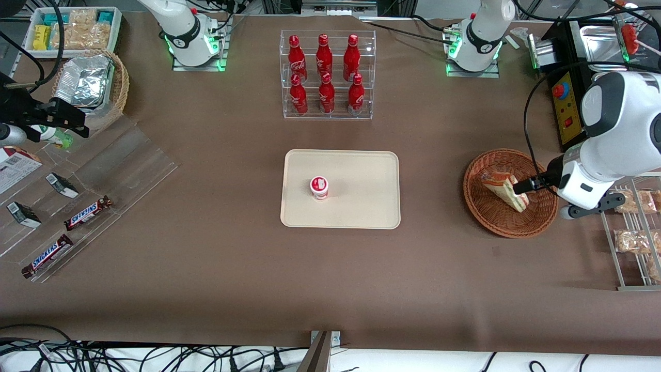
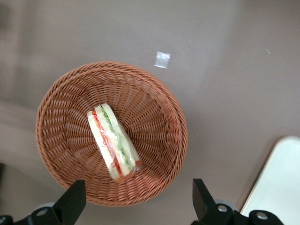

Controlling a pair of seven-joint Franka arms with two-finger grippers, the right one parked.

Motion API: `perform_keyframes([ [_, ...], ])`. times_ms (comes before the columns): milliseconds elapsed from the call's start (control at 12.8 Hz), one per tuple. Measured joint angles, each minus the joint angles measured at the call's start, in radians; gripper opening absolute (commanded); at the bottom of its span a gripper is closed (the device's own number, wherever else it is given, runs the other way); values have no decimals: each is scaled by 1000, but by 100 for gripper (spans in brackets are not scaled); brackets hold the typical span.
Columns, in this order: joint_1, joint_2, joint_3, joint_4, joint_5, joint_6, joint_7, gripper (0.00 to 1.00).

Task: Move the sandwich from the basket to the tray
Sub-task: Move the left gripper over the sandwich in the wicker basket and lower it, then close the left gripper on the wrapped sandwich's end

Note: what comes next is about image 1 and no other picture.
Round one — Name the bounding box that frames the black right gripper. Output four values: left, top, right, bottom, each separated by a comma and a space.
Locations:
0, 72, 90, 141

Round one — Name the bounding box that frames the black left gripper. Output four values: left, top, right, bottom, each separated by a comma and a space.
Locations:
514, 154, 569, 195

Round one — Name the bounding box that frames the triangle sandwich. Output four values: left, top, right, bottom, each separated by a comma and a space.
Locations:
481, 172, 530, 213

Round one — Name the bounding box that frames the shallow brown wicker basket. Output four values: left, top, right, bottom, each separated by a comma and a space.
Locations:
463, 149, 559, 239

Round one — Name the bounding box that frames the deep tan wicker basket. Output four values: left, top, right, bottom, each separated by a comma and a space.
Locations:
52, 49, 130, 133

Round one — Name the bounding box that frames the beige plastic tray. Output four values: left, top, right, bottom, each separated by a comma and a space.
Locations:
280, 149, 401, 229

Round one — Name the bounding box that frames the white green small bottle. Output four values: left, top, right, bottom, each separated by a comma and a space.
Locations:
30, 124, 74, 150

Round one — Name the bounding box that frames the aluminium foil container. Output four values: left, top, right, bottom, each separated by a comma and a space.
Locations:
54, 54, 115, 110

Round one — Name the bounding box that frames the small black white box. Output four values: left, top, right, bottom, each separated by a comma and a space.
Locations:
6, 201, 42, 228
45, 173, 80, 199

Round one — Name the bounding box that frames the white red printed carton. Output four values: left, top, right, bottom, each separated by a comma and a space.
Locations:
0, 146, 43, 195

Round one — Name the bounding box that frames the clear acrylic display stand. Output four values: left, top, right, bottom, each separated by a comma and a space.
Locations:
0, 116, 180, 284

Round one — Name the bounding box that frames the black food warmer appliance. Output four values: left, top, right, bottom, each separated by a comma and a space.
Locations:
537, 18, 661, 151

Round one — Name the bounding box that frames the yellow snack packet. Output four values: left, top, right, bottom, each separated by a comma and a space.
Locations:
33, 25, 52, 51

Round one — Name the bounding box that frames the clear bag of crackers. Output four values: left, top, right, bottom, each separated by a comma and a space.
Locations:
52, 9, 112, 51

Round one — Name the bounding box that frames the snickers chocolate bar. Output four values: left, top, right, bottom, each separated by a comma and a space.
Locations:
21, 234, 74, 280
64, 195, 113, 231

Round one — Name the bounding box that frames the white plastic bin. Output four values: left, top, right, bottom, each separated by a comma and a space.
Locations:
23, 7, 123, 58

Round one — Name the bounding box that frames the silver box with green light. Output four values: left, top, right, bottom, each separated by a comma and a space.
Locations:
527, 33, 556, 71

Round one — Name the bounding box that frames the crumpled clear plastic wrap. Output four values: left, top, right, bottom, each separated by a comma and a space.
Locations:
509, 26, 533, 50

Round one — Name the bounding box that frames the steel warmer pan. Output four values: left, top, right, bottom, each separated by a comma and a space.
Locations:
579, 23, 635, 67

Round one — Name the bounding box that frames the red sausage on stick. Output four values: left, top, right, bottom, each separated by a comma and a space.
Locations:
621, 23, 661, 56

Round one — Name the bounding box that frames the red cola bottle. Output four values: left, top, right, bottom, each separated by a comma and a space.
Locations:
289, 73, 309, 115
343, 34, 360, 82
288, 35, 308, 83
348, 73, 365, 114
316, 34, 334, 81
319, 72, 336, 114

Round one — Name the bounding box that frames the clear acrylic bottle rack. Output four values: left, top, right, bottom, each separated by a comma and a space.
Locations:
280, 29, 376, 120

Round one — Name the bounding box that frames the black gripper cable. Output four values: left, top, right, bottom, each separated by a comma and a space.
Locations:
524, 62, 661, 200

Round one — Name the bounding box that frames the black hanging cable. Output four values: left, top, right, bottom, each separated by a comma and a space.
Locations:
0, 0, 66, 95

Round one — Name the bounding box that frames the metal wire rack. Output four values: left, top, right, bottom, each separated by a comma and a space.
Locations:
599, 176, 661, 292

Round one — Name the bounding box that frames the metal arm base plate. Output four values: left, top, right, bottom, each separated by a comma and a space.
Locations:
446, 31, 501, 79
172, 15, 229, 72

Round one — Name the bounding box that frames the black table cable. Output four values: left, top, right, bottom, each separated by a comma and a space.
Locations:
361, 20, 453, 45

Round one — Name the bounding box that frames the black floor cable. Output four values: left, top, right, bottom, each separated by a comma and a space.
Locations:
0, 324, 83, 372

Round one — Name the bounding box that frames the aluminium frame profile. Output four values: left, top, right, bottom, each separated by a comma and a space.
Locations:
300, 0, 380, 14

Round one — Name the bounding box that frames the metal table clamp bracket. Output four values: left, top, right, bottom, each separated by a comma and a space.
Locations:
297, 331, 342, 372

